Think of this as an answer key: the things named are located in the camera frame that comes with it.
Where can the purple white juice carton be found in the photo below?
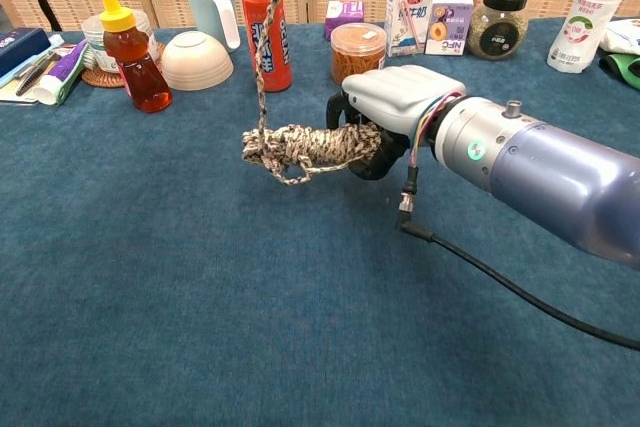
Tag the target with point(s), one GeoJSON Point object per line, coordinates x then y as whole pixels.
{"type": "Point", "coordinates": [447, 24]}

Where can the dark blue long box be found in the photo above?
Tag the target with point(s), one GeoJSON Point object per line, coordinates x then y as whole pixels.
{"type": "Point", "coordinates": [20, 49]}

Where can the light blue toothbrush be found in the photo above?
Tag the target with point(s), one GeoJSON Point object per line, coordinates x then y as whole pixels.
{"type": "Point", "coordinates": [52, 43]}

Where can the beige upturned bowl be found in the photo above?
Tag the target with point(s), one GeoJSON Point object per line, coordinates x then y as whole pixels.
{"type": "Point", "coordinates": [195, 64]}

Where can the honey bottle yellow cap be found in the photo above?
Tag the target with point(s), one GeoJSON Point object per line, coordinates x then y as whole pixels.
{"type": "Point", "coordinates": [142, 82]}

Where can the drink bottle yellow cap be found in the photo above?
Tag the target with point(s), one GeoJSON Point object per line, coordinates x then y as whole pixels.
{"type": "Point", "coordinates": [582, 32]}

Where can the orange soda can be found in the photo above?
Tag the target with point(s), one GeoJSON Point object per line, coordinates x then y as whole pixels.
{"type": "Point", "coordinates": [277, 62]}

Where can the small purple carton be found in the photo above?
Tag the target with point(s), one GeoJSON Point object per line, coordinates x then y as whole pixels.
{"type": "Point", "coordinates": [345, 14]}

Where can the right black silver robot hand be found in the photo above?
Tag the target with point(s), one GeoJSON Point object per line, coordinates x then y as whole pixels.
{"type": "Point", "coordinates": [400, 97]}

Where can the orange-lid plastic jar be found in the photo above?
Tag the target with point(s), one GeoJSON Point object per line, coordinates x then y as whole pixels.
{"type": "Point", "coordinates": [357, 52]}

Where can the black razor card pack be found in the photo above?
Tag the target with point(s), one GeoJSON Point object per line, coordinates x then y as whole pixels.
{"type": "Point", "coordinates": [32, 77]}

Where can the white light blue mug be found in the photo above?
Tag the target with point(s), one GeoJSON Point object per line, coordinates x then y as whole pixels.
{"type": "Point", "coordinates": [210, 7]}

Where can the glass jar black lid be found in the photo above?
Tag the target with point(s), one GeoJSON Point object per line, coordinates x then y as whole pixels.
{"type": "Point", "coordinates": [497, 32]}

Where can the purple white toothpaste tube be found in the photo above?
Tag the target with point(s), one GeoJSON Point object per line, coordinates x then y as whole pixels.
{"type": "Point", "coordinates": [65, 69]}

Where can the white printed plastic bag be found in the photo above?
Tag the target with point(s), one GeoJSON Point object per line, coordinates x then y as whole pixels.
{"type": "Point", "coordinates": [622, 37]}

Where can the blue felt table cloth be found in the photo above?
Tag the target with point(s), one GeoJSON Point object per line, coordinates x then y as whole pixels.
{"type": "Point", "coordinates": [200, 297]}

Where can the white milk carton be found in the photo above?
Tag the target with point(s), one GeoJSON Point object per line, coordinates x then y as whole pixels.
{"type": "Point", "coordinates": [405, 22]}

